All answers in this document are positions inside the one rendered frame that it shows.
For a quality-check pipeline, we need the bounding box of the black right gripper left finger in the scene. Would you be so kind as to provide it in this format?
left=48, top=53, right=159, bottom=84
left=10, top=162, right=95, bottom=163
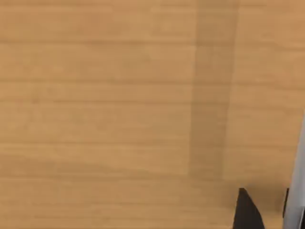
left=232, top=187, right=265, bottom=229

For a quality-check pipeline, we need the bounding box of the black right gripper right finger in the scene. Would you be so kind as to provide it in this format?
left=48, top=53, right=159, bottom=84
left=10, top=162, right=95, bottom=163
left=283, top=187, right=290, bottom=218

